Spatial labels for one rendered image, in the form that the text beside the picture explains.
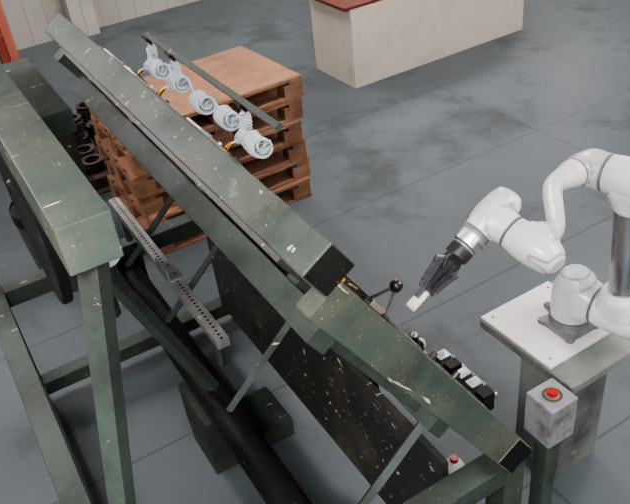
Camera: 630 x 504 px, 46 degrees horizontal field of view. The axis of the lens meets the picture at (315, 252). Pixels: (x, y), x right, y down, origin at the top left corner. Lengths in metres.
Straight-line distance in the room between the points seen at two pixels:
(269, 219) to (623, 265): 1.46
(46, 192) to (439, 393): 1.18
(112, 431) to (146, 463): 2.24
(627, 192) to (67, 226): 1.80
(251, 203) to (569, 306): 1.59
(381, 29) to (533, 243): 5.22
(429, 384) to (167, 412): 2.23
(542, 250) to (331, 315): 0.70
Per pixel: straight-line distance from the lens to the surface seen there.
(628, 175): 2.56
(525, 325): 3.16
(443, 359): 2.98
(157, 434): 3.95
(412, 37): 7.43
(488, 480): 2.58
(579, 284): 2.98
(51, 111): 2.88
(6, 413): 4.41
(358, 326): 1.74
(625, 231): 2.69
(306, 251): 1.59
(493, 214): 2.17
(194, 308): 2.96
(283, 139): 5.23
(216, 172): 1.96
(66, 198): 1.38
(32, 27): 9.94
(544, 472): 2.90
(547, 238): 2.14
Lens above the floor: 2.83
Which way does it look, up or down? 35 degrees down
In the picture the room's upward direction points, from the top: 7 degrees counter-clockwise
